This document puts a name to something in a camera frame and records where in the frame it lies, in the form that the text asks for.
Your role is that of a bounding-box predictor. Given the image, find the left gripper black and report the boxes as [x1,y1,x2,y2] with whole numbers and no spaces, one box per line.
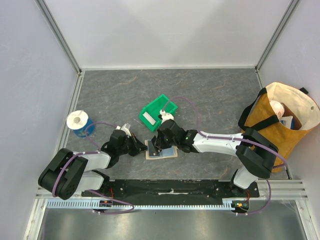
[117,133,149,157]

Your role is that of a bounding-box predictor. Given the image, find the dark credit card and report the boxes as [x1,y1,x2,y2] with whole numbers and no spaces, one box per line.
[147,140,159,158]

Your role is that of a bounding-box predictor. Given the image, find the beige leather card holder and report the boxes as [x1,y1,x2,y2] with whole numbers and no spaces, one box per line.
[144,140,178,160]

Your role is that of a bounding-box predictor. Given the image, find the green plastic bin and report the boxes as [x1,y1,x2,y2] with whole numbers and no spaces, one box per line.
[139,94,170,132]

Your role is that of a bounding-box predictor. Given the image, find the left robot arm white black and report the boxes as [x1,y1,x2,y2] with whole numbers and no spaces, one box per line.
[38,129,148,200]

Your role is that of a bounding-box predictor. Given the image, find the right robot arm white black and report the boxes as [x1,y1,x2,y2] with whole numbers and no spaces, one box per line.
[150,119,278,197]

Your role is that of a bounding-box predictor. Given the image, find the credit card stack in bin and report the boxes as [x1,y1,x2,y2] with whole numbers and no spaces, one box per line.
[143,112,156,126]

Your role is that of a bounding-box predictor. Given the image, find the toilet paper roll blue wrapper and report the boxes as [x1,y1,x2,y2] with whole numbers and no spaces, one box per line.
[66,110,95,138]

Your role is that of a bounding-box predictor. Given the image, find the mustard canvas tote bag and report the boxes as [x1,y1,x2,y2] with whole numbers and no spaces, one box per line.
[238,82,320,159]

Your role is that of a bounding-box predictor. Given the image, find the items inside tote bag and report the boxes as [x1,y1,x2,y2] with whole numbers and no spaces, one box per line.
[269,100,302,130]

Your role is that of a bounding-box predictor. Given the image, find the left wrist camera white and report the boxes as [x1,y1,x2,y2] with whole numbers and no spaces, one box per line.
[115,123,132,137]

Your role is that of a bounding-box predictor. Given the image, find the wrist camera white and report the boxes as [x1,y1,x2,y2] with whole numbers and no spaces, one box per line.
[115,123,132,137]
[158,109,174,124]

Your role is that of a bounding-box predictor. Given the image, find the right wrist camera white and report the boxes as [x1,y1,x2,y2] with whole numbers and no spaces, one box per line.
[158,109,174,124]

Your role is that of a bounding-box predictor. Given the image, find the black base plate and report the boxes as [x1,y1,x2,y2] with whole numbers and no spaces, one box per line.
[97,179,260,205]

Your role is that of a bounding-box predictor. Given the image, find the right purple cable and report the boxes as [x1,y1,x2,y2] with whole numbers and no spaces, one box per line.
[161,96,288,217]

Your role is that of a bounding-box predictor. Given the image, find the purple cable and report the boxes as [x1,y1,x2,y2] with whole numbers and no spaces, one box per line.
[51,121,136,216]
[161,96,288,217]

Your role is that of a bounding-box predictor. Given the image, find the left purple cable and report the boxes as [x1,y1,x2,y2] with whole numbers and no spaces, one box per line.
[51,121,136,216]

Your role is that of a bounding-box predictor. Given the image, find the slotted cable duct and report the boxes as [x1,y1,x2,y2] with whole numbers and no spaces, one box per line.
[46,198,238,211]

